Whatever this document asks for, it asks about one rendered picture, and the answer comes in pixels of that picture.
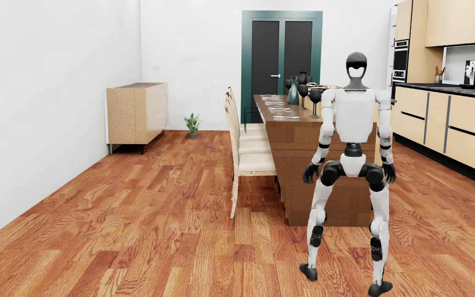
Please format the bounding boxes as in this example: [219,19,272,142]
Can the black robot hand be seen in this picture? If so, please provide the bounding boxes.
[302,162,320,185]
[382,162,397,185]

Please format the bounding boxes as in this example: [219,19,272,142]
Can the cream wooden dining chair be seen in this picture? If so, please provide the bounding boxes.
[227,88,269,142]
[225,92,272,156]
[228,86,266,132]
[223,95,279,219]

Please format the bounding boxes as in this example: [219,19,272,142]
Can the brown wooden dining table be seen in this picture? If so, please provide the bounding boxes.
[253,93,387,228]

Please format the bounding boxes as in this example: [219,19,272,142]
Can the white left robot leg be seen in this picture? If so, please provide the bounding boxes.
[299,160,346,282]

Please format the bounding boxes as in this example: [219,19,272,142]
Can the white robot leg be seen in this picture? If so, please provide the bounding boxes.
[359,162,394,297]
[299,160,346,282]

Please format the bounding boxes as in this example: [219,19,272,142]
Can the white right robot leg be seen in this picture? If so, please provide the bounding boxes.
[359,162,394,297]

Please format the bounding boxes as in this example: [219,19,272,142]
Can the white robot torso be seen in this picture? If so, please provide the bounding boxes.
[333,87,378,178]

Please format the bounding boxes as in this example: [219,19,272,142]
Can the teal ceramic vase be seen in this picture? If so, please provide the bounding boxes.
[287,76,300,106]

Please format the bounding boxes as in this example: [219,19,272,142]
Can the beige kitchen base cabinets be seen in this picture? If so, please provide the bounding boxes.
[390,84,475,180]

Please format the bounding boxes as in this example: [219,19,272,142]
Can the serving tray with dishes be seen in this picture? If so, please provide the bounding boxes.
[306,82,342,92]

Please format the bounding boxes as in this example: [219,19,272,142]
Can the dark kitchen countertop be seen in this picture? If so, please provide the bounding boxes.
[394,82,475,102]

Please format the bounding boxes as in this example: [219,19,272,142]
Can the robot head black helmet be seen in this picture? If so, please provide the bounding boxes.
[346,52,368,90]

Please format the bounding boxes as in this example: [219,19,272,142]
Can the teal framed double door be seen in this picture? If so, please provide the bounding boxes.
[241,10,324,124]

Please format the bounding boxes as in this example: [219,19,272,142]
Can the small green potted plant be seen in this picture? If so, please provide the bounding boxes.
[183,113,202,139]

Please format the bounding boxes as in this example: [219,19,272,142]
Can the beige tall kitchen cabinet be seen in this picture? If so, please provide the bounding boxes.
[394,0,444,86]

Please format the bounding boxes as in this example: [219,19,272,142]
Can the light wooden sideboard cabinet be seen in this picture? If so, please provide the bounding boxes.
[106,82,169,156]

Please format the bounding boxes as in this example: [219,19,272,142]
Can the black wire frame stool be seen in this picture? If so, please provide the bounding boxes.
[243,106,264,124]

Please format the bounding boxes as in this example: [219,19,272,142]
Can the built-in wall oven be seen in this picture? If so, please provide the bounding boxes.
[392,39,410,82]

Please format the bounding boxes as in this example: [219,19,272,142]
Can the beige upper wall cabinet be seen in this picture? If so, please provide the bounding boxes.
[424,0,475,48]

